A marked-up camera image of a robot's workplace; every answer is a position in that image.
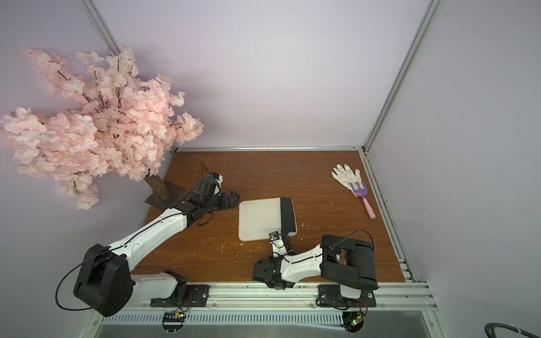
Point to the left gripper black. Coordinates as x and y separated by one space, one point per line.
225 205

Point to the black kitchen knife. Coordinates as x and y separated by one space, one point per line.
288 222

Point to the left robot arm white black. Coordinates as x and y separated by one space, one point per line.
105 281

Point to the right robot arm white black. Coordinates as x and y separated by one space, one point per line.
348 262

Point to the right controller board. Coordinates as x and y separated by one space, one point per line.
353 322

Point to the controller board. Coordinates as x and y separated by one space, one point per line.
173 321
353 322

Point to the left controller board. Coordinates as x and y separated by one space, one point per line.
173 321

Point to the white work glove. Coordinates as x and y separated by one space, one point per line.
347 177

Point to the purple pink toy rake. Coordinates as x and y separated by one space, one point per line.
360 190

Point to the pink cherry blossom tree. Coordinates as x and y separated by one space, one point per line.
124 125

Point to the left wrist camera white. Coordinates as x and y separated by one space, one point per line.
218 180

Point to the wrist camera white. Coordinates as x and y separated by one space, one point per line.
218 180
278 245

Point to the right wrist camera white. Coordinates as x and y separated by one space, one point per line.
278 245

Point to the dark metal tree base plate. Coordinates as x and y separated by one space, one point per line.
176 192

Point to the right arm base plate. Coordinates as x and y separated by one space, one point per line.
339 296

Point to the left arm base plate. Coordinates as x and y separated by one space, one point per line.
187 295

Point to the aluminium mounting rail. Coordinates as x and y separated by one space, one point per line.
302 297

